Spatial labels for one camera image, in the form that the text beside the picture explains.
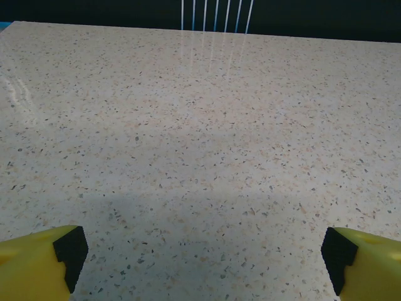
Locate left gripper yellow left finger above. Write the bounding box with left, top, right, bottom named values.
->
left=0, top=224, right=90, bottom=301

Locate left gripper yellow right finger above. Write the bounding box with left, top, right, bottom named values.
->
left=321, top=226, right=401, bottom=301

